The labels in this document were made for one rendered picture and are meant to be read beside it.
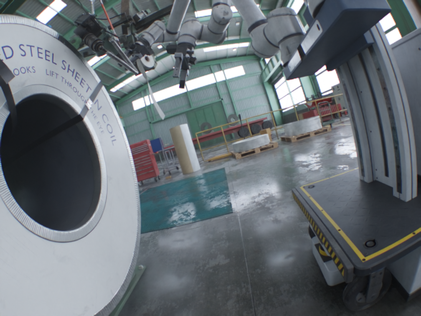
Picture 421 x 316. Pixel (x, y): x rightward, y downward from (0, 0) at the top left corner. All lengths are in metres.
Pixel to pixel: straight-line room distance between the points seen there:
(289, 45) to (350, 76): 0.29
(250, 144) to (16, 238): 5.23
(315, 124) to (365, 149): 5.17
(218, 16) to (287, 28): 0.31
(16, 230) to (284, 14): 1.23
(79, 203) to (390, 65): 1.28
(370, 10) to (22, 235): 0.98
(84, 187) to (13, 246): 0.53
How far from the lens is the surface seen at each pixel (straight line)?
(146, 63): 1.67
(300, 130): 5.91
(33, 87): 0.80
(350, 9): 0.48
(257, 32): 1.13
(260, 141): 5.48
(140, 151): 5.89
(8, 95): 0.70
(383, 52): 0.71
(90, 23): 1.04
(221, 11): 0.91
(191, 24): 1.03
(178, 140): 5.35
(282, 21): 0.99
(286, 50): 0.94
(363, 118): 0.92
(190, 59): 0.94
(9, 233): 0.61
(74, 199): 1.03
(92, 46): 0.94
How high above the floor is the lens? 0.67
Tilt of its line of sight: 5 degrees down
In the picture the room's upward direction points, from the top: 17 degrees counter-clockwise
